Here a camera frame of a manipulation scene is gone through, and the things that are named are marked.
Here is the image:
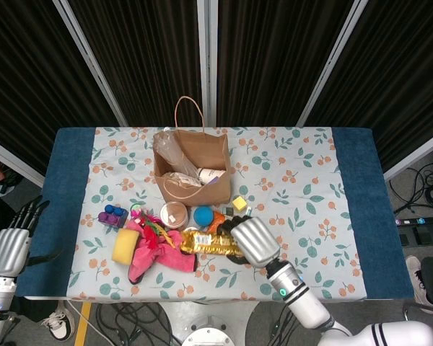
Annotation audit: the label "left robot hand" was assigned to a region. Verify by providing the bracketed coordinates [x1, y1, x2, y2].
[0, 200, 64, 278]

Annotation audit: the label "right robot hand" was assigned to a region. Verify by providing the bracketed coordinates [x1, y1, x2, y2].
[216, 215, 281, 269]

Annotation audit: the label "gold biscuit package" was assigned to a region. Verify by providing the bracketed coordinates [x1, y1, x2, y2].
[180, 230, 245, 256]

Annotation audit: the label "clear bagged snack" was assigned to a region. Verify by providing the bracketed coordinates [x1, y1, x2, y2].
[162, 172, 205, 188]

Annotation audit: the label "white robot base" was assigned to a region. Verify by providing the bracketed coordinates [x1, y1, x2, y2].
[158, 301, 261, 346]

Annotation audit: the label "brown paper bag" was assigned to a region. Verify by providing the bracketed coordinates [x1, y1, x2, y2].
[152, 96, 235, 207]

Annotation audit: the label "orange snack packet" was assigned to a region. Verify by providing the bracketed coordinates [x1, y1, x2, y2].
[207, 210, 227, 234]

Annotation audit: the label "blue ball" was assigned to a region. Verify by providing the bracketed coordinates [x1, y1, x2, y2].
[193, 206, 214, 228]

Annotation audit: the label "clear jar of rubber bands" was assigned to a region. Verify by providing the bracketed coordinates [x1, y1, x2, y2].
[159, 201, 188, 231]

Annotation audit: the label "white black sneaker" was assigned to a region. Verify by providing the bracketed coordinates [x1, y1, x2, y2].
[405, 254, 425, 303]
[41, 311, 73, 340]

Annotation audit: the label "pink cloth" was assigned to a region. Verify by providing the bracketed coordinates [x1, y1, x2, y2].
[126, 219, 199, 285]

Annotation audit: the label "yellow floor tape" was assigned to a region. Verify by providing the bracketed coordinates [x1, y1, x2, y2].
[74, 301, 93, 346]

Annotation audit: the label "colourful feather toy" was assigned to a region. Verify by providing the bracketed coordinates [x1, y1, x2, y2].
[131, 210, 176, 249]

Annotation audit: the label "purple toy block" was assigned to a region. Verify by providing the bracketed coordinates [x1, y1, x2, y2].
[97, 210, 120, 228]

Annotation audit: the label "blue table cover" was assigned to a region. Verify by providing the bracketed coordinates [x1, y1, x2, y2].
[16, 126, 416, 300]

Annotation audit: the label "yellow sponge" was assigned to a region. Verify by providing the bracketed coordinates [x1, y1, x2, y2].
[111, 229, 141, 266]

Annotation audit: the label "blue toy block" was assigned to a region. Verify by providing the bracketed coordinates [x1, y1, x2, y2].
[104, 204, 130, 229]

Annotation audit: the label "floral tablecloth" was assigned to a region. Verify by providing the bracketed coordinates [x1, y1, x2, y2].
[66, 125, 367, 302]

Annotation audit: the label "black power strip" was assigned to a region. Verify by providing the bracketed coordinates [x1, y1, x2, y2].
[395, 215, 433, 231]

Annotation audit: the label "black pleated curtain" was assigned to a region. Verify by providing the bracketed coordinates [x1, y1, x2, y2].
[66, 0, 206, 127]
[305, 0, 433, 174]
[0, 0, 120, 177]
[216, 0, 354, 127]

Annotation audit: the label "grey metal partition rail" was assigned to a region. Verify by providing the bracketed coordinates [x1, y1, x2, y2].
[382, 128, 433, 181]
[0, 135, 46, 187]

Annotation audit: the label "black floor cables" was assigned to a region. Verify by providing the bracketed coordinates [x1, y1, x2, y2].
[93, 301, 304, 346]
[389, 143, 433, 217]

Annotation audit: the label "grey metal partition post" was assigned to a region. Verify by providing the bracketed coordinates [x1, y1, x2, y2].
[196, 0, 218, 128]
[52, 0, 128, 127]
[296, 0, 369, 127]

